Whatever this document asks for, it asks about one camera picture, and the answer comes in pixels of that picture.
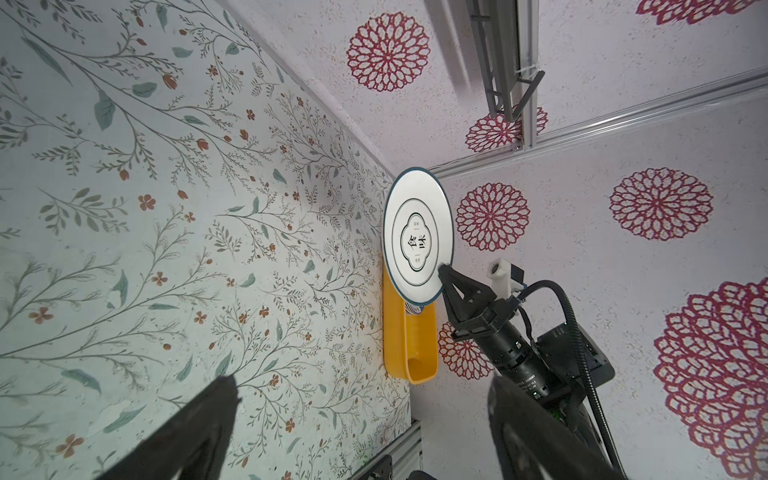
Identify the floral patterned table mat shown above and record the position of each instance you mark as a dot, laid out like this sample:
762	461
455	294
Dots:
176	208

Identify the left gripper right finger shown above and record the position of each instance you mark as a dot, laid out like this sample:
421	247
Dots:
530	444

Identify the white plate grey motif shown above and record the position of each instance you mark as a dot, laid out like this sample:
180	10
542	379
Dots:
418	235

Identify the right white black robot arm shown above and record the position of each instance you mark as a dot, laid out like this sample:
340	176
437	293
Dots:
593	430

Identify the aluminium front rail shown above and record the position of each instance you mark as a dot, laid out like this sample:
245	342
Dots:
398	459

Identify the dark grey wall shelf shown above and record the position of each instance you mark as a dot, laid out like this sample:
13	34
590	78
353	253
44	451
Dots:
506	38

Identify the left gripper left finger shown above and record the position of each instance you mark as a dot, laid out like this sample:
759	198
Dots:
190	445

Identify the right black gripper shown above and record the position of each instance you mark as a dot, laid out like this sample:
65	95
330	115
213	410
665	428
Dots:
559	370

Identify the yellow plastic bin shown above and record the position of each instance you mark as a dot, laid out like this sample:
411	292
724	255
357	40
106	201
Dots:
410	341

